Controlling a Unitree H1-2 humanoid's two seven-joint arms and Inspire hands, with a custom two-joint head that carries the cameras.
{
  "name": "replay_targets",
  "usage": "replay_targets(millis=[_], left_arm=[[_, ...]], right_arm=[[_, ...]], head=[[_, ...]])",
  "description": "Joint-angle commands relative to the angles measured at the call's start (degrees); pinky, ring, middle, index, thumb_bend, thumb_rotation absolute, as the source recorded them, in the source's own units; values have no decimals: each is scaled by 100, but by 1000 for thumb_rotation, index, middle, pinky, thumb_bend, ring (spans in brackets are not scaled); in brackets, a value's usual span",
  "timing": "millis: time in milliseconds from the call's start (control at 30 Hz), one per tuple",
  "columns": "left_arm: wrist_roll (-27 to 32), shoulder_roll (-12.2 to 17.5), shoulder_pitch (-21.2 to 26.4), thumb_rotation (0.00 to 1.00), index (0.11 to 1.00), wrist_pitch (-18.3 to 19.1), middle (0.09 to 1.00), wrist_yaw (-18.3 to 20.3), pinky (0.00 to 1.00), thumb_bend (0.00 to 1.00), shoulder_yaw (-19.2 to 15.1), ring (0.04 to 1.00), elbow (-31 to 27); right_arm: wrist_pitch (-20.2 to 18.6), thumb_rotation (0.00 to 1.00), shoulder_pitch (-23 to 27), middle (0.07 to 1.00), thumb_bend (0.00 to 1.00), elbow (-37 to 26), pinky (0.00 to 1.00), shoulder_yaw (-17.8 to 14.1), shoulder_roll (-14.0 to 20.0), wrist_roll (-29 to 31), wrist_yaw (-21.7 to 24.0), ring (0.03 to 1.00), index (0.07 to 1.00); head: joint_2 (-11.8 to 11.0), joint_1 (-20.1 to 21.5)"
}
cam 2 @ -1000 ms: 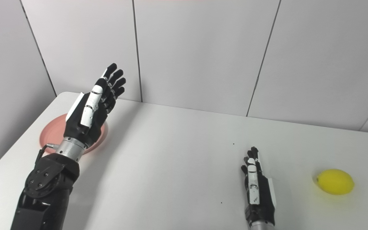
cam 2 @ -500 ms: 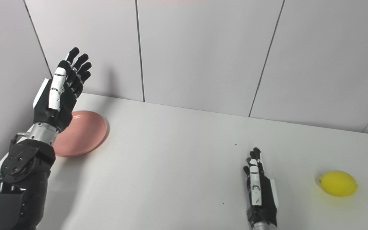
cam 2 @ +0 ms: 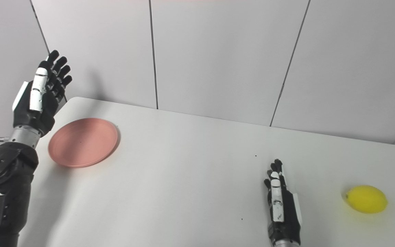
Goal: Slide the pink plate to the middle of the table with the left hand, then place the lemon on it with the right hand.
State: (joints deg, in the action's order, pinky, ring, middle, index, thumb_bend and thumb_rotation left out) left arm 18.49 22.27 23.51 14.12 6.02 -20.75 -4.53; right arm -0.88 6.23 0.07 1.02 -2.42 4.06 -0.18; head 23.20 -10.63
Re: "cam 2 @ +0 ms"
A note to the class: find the yellow lemon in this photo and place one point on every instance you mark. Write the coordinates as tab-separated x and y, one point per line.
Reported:
367	199

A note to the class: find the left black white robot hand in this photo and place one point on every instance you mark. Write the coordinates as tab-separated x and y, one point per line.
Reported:
29	116

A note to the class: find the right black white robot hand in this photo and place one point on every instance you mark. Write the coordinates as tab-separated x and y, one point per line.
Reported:
288	219

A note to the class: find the pink round plate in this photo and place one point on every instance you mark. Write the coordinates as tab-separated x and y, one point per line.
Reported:
82	142

